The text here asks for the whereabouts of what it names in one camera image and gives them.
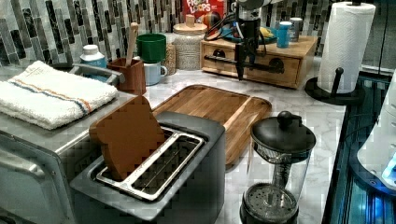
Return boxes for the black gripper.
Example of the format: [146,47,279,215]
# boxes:
[234,19,261,80]

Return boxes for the stainless toaster oven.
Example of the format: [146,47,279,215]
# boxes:
[0,63,138,224]

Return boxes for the blue plate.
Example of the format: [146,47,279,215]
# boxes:
[221,27,277,44]

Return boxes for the brown utensil holder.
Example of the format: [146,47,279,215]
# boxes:
[107,58,146,95]

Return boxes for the brown toast slice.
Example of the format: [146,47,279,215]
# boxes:
[89,96,165,180]

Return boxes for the wooden spatula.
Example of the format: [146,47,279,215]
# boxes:
[125,22,138,67]

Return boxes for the light blue mug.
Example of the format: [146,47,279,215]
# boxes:
[144,63,168,86]

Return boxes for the white capped blue bottle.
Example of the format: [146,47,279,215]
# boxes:
[80,45,106,68]

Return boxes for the green bowl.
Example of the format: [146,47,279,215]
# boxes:
[136,34,166,63]

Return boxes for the white striped dish towel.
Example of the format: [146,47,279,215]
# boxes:
[0,61,118,130]

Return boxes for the jar with wooden lid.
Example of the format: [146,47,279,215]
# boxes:
[173,14,207,70]

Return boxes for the clear lidded container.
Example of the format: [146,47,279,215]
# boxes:
[163,35,177,75]

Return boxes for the yellow banana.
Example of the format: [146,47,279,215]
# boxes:
[260,27,274,38]

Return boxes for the blue salt shaker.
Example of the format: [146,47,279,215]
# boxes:
[276,21,291,49]

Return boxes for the wooden drawer box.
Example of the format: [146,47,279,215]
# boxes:
[200,35,318,89]

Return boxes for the wooden serving tray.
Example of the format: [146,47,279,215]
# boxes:
[153,85,272,166]

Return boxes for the black two-slot toaster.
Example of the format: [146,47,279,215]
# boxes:
[71,111,225,224]

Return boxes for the white paper towel roll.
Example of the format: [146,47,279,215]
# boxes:
[318,2,375,93]

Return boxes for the black paper towel holder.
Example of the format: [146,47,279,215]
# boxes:
[304,67,365,105]

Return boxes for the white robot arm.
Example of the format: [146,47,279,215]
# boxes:
[234,0,275,80]

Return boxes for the glass french press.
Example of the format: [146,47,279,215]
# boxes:
[239,111,316,224]

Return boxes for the Froot Loops cereal box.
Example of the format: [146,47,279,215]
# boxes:
[182,0,226,22]

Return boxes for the black drawer handle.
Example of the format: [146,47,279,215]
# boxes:
[204,49,285,74]

